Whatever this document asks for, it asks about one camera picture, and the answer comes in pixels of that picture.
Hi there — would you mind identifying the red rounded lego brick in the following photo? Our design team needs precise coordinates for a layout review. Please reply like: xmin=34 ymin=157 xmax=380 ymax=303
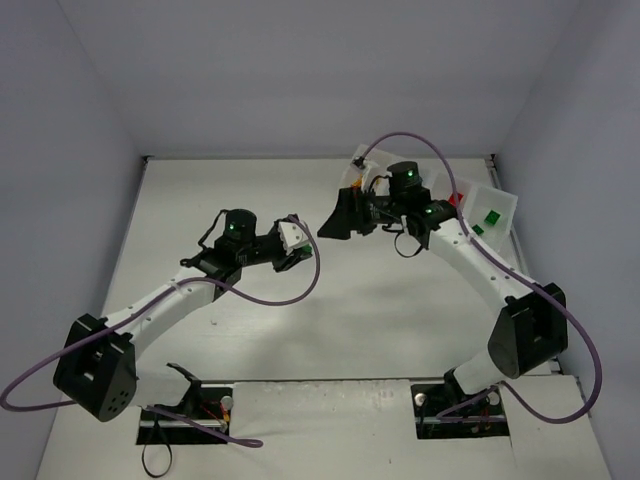
xmin=448 ymin=192 xmax=464 ymax=206

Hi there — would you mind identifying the green red lego brick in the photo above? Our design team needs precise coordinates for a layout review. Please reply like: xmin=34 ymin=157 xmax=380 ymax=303
xmin=484 ymin=210 xmax=501 ymax=226

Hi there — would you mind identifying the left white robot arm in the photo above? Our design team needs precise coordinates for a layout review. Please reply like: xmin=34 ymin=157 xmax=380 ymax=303
xmin=53 ymin=209 xmax=319 ymax=422

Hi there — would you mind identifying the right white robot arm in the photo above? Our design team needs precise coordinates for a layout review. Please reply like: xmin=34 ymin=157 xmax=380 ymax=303
xmin=317 ymin=158 xmax=568 ymax=402

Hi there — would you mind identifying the clear four-compartment tray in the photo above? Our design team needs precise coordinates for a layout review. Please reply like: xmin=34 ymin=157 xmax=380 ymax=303
xmin=333 ymin=143 xmax=520 ymax=256

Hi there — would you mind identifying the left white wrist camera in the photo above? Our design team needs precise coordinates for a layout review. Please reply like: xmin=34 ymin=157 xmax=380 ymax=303
xmin=276 ymin=218 xmax=310 ymax=255

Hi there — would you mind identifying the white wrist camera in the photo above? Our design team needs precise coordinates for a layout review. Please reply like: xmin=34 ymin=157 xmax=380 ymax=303
xmin=276 ymin=218 xmax=310 ymax=255
xmin=351 ymin=157 xmax=379 ymax=191

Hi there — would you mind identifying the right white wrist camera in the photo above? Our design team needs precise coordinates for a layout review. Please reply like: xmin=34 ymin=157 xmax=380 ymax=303
xmin=351 ymin=157 xmax=379 ymax=191

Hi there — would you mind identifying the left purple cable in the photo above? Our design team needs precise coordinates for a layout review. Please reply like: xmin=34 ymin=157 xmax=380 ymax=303
xmin=0 ymin=214 xmax=321 ymax=447

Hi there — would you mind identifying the purple cable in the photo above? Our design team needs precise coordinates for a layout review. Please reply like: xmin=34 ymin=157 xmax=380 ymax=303
xmin=359 ymin=132 xmax=603 ymax=424
xmin=0 ymin=214 xmax=321 ymax=447

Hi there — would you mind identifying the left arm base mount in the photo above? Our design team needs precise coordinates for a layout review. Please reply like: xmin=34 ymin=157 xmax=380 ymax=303
xmin=136 ymin=363 xmax=233 ymax=446

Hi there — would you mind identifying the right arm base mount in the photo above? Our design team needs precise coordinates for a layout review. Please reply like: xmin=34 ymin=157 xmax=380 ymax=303
xmin=410 ymin=383 xmax=510 ymax=440

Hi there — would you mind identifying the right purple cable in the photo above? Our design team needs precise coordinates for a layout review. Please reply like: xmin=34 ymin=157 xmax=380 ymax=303
xmin=359 ymin=132 xmax=603 ymax=424

